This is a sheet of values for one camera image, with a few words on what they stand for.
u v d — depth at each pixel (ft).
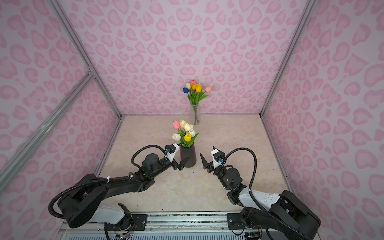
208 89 3.06
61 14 2.31
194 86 2.98
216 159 2.08
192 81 3.05
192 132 2.30
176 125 2.46
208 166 2.27
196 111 3.49
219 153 2.09
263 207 1.53
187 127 2.36
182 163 2.36
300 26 2.46
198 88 2.96
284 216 1.38
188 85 3.12
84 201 1.41
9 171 1.65
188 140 2.29
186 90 3.11
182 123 2.44
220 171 2.23
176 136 2.23
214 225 2.41
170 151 2.19
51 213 1.35
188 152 2.78
